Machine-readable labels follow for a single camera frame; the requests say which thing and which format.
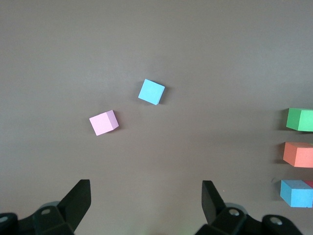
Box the blue foam cube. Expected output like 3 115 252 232
137 78 166 106
280 180 313 209

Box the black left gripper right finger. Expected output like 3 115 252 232
197 180 303 235

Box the pink foam cube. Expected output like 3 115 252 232
89 110 120 137

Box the green foam cube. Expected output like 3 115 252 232
286 108 313 132

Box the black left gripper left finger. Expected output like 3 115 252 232
0 179 91 235

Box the orange foam cube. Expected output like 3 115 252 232
283 141 313 168

